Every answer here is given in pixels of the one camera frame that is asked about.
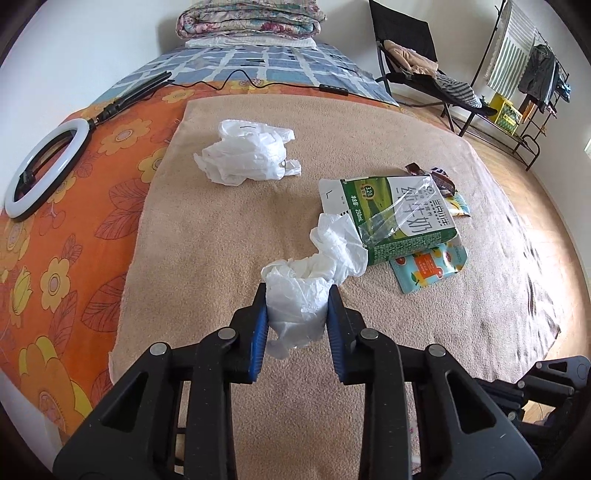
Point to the black folding chair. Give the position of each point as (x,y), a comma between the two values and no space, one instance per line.
(406,23)

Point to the orange and teal snack packet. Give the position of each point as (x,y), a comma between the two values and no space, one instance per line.
(427,270)

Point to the clear plastic wrapper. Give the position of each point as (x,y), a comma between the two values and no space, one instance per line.
(383,226)

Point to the white folded sheet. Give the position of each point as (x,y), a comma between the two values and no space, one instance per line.
(249,41)

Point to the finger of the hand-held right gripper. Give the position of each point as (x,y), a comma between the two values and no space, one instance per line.
(554,376)

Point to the blue plaid bedsheet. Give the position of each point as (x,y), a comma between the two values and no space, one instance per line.
(277,62)

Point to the beige clothing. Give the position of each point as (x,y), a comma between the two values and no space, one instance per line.
(411,57)

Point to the orange floral bedsheet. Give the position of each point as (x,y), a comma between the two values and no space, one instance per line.
(69,258)

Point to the dark grey jacket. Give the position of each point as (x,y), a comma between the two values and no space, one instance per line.
(540,74)

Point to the striped grey clothing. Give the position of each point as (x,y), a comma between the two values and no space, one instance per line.
(457,92)

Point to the blue hanging clothing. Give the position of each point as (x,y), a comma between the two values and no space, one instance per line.
(564,90)

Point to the yellow plastic crate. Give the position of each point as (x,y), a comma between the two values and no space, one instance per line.
(505,113)

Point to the green striped towel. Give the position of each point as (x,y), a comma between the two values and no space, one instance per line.
(510,55)

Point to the white plastic bag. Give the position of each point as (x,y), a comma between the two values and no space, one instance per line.
(244,154)
(295,297)

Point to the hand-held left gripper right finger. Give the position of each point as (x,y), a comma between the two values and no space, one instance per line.
(336,337)

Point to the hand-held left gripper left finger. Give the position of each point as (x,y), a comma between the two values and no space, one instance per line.
(259,332)

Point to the yellow green snack packet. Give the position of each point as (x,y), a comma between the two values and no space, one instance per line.
(461,206)

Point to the beige fleece blanket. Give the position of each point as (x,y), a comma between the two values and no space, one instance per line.
(207,240)

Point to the folded floral quilts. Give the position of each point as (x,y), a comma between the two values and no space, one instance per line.
(249,23)

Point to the black tripod stand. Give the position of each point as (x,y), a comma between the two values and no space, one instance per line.
(134,94)

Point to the black drying rack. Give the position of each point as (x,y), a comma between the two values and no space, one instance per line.
(531,134)

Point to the brown candy wrapper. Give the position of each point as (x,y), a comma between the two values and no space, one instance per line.
(441,182)

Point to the green milk carton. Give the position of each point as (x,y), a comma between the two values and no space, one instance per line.
(415,198)

